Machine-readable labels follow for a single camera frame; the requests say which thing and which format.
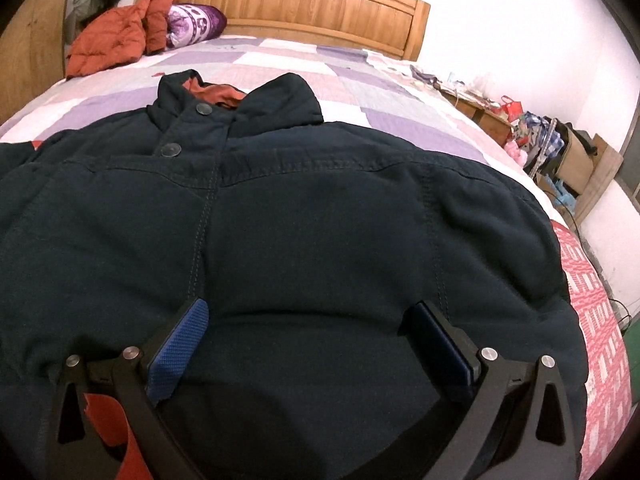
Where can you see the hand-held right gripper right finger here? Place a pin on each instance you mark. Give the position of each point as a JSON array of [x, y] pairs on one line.
[[445, 355]]

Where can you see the pastel patchwork quilt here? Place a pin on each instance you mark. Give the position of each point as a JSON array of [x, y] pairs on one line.
[[300, 67]]

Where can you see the red checked mat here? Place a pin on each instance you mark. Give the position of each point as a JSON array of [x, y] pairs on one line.
[[595, 320]]

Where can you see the purple printed pillow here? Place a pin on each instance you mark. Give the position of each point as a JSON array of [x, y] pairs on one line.
[[197, 22]]

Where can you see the orange down jacket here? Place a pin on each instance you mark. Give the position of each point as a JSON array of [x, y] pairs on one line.
[[110, 35]]

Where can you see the wooden nightstand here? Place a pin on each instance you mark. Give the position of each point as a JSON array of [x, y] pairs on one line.
[[492, 125]]

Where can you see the red gift bag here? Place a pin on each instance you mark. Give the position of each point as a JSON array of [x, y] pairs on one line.
[[511, 109]]

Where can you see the cardboard box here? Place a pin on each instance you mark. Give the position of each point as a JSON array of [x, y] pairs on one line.
[[580, 165]]

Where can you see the wooden bed headboard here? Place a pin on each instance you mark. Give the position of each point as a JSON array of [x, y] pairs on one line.
[[310, 5]]

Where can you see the grey framed glass door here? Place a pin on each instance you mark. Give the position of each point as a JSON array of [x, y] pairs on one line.
[[629, 160]]

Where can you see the grey hanging bag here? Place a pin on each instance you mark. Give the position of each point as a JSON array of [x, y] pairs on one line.
[[82, 5]]

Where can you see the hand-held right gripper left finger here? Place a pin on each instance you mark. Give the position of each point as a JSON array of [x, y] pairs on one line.
[[180, 345]]

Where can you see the light blue plastic bag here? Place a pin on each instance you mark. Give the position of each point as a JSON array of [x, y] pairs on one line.
[[562, 195]]

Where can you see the wooden wardrobe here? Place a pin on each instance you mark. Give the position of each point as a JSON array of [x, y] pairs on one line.
[[30, 50]]

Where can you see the blue plaid clothes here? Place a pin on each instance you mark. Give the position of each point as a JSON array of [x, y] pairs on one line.
[[545, 140]]

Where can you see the dark navy jacket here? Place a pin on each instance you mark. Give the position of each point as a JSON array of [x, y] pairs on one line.
[[300, 235]]

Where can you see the pink plush bag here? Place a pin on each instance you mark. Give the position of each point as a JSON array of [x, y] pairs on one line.
[[515, 152]]

